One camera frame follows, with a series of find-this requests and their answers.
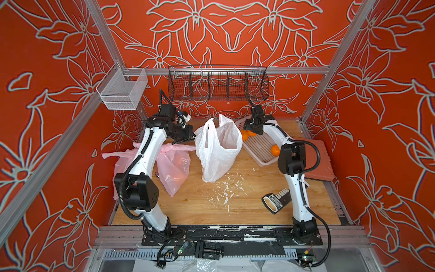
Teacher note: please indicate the orange mandarin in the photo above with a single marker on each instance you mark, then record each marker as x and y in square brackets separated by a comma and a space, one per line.
[275, 150]
[251, 134]

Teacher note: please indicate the black handheld label tool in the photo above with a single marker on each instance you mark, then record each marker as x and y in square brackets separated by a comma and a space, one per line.
[274, 203]

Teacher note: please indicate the orange mandarin front corner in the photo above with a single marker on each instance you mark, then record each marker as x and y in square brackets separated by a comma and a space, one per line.
[244, 135]

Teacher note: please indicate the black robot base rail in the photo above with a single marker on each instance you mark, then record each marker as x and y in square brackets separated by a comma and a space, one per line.
[218, 242]

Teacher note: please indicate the white translucent plastic bag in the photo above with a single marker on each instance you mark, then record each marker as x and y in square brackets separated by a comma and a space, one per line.
[217, 147]

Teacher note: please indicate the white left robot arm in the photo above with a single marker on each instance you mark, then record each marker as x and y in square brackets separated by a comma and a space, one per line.
[137, 193]

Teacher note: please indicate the white plastic perforated basket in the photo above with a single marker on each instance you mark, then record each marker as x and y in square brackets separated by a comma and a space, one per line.
[259, 148]

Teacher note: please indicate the clear wire mesh basket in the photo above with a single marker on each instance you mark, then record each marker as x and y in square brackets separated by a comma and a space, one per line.
[121, 88]

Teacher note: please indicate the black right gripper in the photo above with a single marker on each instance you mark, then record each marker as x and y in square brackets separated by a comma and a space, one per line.
[251, 124]

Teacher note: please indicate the pink plastic bag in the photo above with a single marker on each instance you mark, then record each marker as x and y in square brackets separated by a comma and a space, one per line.
[125, 158]
[173, 163]

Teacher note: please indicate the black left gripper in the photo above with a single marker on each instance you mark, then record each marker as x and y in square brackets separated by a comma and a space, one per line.
[188, 131]

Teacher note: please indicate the black wire wall basket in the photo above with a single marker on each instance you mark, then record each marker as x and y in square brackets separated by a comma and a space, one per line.
[218, 83]

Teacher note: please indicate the red plastic tool case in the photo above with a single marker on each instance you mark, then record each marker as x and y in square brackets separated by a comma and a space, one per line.
[324, 171]

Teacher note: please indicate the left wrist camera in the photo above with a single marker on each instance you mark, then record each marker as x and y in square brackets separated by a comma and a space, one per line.
[170, 112]

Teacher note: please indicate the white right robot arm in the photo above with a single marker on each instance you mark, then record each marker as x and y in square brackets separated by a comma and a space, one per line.
[296, 158]

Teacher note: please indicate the orange mandarin left back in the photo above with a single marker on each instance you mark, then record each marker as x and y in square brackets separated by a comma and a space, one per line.
[251, 134]

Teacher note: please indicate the orange mandarin right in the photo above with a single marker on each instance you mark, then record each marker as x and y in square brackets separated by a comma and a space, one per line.
[275, 150]

